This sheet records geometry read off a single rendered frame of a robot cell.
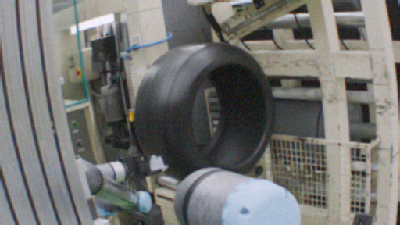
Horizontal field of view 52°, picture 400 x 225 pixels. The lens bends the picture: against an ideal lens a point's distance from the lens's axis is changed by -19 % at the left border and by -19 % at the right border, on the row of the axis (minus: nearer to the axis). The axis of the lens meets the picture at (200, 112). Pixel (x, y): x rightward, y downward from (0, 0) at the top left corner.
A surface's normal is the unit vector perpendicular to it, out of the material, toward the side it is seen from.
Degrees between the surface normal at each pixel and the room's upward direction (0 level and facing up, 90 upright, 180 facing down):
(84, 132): 90
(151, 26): 90
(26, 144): 90
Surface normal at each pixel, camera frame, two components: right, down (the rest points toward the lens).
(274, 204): 0.51, -0.04
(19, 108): 0.84, -0.03
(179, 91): -0.11, -0.21
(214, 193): -0.61, -0.65
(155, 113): -0.77, 0.00
